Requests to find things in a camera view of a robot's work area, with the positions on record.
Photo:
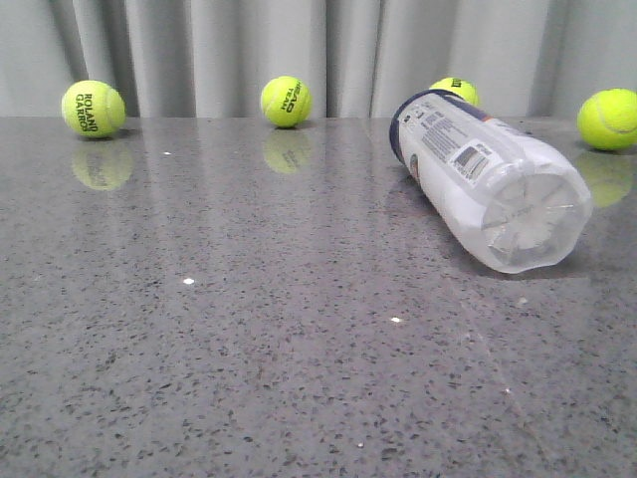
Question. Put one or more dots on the Head Team tennis ball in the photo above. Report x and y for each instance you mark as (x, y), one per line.
(286, 101)

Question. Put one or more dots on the white blue tennis ball can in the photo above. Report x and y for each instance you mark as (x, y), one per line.
(512, 201)

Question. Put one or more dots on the Roland Garros tennis ball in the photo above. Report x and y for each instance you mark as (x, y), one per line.
(93, 109)

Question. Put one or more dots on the Wilson tennis ball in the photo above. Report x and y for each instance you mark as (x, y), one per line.
(463, 88)

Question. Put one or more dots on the plain yellow tennis ball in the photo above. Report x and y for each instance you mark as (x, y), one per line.
(607, 120)

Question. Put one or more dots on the grey pleated curtain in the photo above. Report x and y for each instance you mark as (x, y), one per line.
(360, 59)

